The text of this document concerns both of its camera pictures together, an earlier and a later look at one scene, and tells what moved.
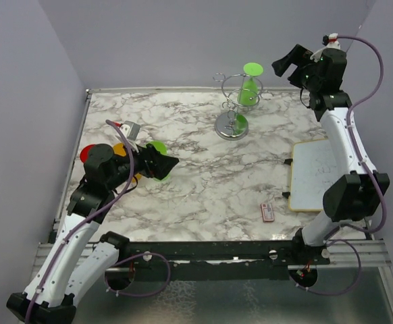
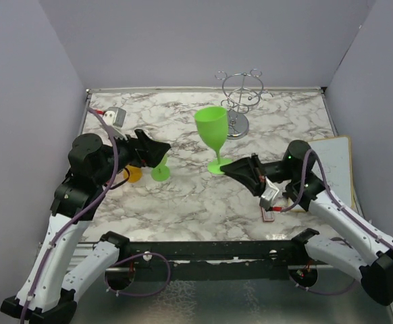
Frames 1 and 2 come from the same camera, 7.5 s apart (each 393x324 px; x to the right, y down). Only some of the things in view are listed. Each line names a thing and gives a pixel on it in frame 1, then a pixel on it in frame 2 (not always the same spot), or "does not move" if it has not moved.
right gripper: [299, 57] -> [250, 171]
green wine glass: [248, 94] -> [213, 124]
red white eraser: [267, 212] does not move
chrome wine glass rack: [243, 91] does not move
